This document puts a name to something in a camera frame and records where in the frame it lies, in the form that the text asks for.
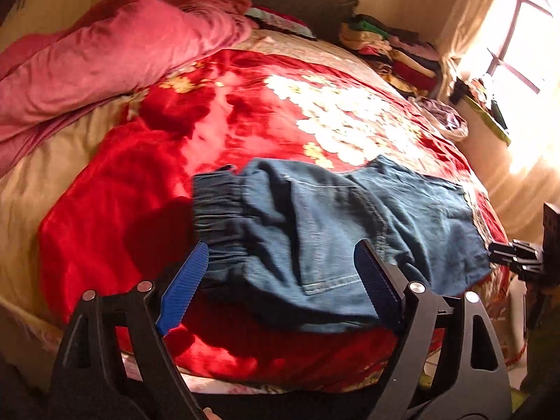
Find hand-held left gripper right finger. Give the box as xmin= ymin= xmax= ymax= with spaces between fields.
xmin=353 ymin=238 xmax=513 ymax=420

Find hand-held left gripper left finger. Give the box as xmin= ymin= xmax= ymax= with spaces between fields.
xmin=48 ymin=240 xmax=211 ymax=420

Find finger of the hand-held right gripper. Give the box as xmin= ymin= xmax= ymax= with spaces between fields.
xmin=488 ymin=251 xmax=545 ymax=281
xmin=488 ymin=239 xmax=543 ymax=258

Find blue denim pants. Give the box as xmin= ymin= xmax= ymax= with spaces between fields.
xmin=191 ymin=155 xmax=491 ymax=334

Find red floral blanket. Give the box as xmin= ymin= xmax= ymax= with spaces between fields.
xmin=37 ymin=48 xmax=513 ymax=395

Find plastic bag of clothes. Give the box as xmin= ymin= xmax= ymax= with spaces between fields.
xmin=411 ymin=96 xmax=470 ymax=142

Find window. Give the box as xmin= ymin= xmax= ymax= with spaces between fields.
xmin=485 ymin=0 xmax=560 ymax=97

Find pile of folded clothes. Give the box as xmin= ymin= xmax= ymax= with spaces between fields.
xmin=339 ymin=14 xmax=443 ymax=98

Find cream curtain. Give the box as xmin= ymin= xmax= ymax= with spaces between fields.
xmin=437 ymin=0 xmax=521 ymax=101

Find pink quilt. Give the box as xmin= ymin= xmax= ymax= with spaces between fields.
xmin=0 ymin=0 xmax=260 ymax=176

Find floral pillow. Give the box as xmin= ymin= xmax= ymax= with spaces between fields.
xmin=244 ymin=6 xmax=318 ymax=41

